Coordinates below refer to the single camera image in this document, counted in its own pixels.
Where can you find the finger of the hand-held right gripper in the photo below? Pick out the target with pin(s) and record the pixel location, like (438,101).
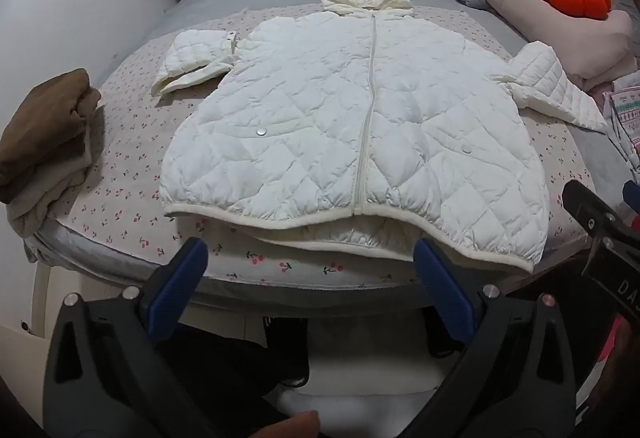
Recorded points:
(633,198)
(595,218)

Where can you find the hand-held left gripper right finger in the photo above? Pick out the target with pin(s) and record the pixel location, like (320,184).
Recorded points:
(445,288)

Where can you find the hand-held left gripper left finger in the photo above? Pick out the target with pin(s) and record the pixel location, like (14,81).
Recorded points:
(175,283)

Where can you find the white quilted jacket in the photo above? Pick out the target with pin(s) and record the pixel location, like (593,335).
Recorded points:
(325,118)

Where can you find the person's right forearm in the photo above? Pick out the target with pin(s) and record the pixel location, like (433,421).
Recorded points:
(625,368)

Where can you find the person's left hand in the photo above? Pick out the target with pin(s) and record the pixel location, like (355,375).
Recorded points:
(295,424)

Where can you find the patterned pink cloth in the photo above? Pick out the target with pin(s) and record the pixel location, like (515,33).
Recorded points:
(625,118)

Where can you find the person's dark trouser leg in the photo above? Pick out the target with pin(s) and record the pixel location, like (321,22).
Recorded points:
(220,378)

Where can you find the cherry print mat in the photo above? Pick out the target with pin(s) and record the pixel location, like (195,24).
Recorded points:
(125,168)

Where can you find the black slipper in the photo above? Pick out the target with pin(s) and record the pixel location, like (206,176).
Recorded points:
(287,348)

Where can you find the pink pillow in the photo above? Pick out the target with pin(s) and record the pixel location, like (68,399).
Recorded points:
(575,38)

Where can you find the brown folded cloth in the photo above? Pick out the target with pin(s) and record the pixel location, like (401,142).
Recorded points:
(40,128)

